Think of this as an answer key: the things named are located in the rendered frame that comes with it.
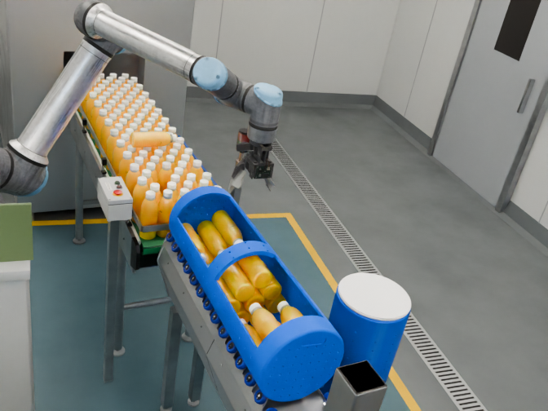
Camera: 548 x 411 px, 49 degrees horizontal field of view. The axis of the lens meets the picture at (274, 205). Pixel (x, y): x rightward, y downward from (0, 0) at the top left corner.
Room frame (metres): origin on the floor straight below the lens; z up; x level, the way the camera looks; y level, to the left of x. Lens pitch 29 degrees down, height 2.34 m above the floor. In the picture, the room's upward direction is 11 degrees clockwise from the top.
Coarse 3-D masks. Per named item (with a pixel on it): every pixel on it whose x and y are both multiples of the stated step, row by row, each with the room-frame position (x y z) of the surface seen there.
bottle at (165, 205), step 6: (162, 198) 2.18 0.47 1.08; (168, 198) 2.18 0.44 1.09; (162, 204) 2.17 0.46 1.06; (168, 204) 2.17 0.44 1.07; (174, 204) 2.19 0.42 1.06; (162, 210) 2.16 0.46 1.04; (168, 210) 2.16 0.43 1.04; (162, 216) 2.16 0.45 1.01; (168, 216) 2.16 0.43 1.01; (162, 222) 2.16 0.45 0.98; (168, 222) 2.16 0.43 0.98; (162, 234) 2.16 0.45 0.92
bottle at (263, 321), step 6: (252, 312) 1.50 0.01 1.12; (258, 312) 1.47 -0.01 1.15; (264, 312) 1.47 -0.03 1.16; (270, 312) 1.48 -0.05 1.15; (252, 318) 1.47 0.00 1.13; (258, 318) 1.45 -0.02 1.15; (264, 318) 1.45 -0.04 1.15; (270, 318) 1.45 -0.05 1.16; (258, 324) 1.43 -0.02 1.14; (264, 324) 1.42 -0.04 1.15; (270, 324) 1.42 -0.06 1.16; (276, 324) 1.43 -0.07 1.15; (258, 330) 1.42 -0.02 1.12; (264, 330) 1.40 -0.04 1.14; (270, 330) 1.40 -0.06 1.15; (264, 336) 1.39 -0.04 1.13
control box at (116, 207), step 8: (120, 176) 2.27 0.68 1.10; (104, 184) 2.17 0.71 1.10; (112, 184) 2.19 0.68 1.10; (104, 192) 2.11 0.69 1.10; (112, 192) 2.12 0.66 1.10; (128, 192) 2.14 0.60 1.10; (104, 200) 2.10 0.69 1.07; (112, 200) 2.06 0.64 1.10; (120, 200) 2.08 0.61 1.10; (128, 200) 2.09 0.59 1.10; (104, 208) 2.10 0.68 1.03; (112, 208) 2.06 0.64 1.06; (120, 208) 2.08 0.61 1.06; (128, 208) 2.09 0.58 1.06; (112, 216) 2.06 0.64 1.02; (120, 216) 2.08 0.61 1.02; (128, 216) 2.09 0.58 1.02
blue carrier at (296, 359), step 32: (192, 192) 2.03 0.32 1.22; (224, 192) 2.07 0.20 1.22; (192, 224) 2.05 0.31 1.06; (192, 256) 1.77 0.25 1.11; (224, 256) 1.67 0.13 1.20; (288, 288) 1.71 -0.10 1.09; (224, 320) 1.50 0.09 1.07; (320, 320) 1.40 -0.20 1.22; (256, 352) 1.31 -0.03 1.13; (288, 352) 1.30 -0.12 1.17; (320, 352) 1.36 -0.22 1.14; (288, 384) 1.31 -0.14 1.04; (320, 384) 1.38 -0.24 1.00
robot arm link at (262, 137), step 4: (248, 128) 1.74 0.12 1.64; (252, 128) 1.71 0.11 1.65; (248, 132) 1.73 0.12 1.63; (252, 132) 1.71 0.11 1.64; (256, 132) 1.71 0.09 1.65; (260, 132) 1.70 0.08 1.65; (264, 132) 1.71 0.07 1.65; (268, 132) 1.71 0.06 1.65; (272, 132) 1.72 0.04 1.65; (248, 136) 1.73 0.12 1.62; (252, 136) 1.71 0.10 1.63; (256, 136) 1.71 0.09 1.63; (260, 136) 1.70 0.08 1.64; (264, 136) 1.71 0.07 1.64; (268, 136) 1.71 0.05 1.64; (272, 136) 1.72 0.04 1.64; (252, 140) 1.71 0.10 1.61; (256, 140) 1.70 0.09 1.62; (260, 140) 1.70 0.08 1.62; (264, 140) 1.71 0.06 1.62; (268, 140) 1.71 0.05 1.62; (272, 140) 1.73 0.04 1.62
